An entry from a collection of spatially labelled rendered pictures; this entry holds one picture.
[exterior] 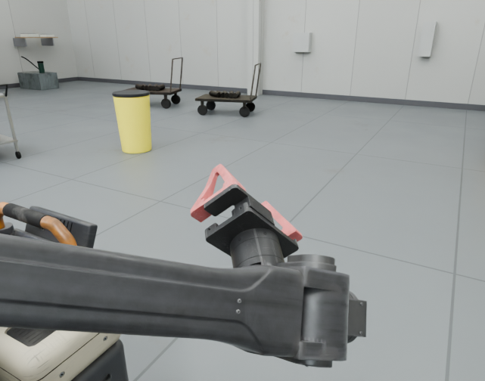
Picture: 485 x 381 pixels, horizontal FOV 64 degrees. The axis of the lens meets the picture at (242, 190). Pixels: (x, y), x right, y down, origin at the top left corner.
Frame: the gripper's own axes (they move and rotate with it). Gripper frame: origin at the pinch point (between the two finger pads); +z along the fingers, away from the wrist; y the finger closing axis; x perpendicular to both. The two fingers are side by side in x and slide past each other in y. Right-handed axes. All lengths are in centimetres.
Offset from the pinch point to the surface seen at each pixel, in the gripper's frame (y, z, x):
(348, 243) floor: -208, 127, 42
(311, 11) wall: -397, 842, -51
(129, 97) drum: -111, 395, 189
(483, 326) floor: -205, 39, -6
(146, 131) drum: -156, 386, 208
